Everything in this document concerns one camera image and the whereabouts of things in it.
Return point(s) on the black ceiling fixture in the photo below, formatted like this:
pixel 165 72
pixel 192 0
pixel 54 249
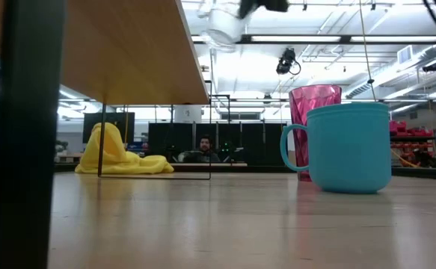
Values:
pixel 431 67

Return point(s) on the clear plastic cup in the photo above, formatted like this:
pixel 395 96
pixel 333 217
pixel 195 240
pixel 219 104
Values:
pixel 223 22

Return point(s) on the potted plant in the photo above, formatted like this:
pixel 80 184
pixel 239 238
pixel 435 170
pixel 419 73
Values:
pixel 61 145

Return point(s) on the person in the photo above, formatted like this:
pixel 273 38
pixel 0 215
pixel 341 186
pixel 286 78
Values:
pixel 204 143

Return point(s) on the black partition wall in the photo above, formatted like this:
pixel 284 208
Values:
pixel 255 145

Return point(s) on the rack with red bins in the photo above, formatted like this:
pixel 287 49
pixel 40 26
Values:
pixel 412 132

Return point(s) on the white square column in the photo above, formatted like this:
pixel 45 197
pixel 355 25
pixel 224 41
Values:
pixel 187 114

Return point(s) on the yellow cloth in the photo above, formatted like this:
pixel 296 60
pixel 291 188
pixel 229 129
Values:
pixel 128 164

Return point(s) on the white air vent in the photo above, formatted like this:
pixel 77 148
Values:
pixel 405 55

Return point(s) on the black monitor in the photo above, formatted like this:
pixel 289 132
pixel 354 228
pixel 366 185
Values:
pixel 109 117

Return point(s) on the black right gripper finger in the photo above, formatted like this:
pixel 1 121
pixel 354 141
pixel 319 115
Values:
pixel 247 7

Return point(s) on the wooden shelf with black legs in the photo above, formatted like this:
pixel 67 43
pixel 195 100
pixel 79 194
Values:
pixel 128 56

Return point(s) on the black table border rail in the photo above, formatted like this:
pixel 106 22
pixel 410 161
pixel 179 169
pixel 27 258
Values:
pixel 240 169

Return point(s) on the teal plastic mug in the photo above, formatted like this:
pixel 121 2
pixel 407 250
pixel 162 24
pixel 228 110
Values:
pixel 352 149

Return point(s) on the black overhead camera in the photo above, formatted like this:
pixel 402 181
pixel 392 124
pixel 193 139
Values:
pixel 286 60

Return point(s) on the pink faceted plastic tumbler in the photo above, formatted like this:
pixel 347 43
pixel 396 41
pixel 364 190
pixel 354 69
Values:
pixel 307 101

